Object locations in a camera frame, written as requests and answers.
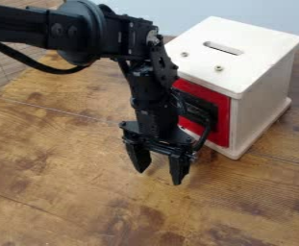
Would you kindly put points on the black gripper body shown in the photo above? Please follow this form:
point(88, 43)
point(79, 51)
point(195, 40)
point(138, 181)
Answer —
point(154, 132)

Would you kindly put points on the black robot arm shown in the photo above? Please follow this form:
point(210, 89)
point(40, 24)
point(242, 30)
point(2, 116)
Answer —
point(62, 41)

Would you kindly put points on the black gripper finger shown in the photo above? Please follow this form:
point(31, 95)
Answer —
point(139, 156)
point(179, 165)

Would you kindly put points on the white wooden cabinet box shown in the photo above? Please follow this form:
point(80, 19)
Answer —
point(235, 65)

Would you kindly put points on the red drawer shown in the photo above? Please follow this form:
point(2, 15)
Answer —
point(206, 105)

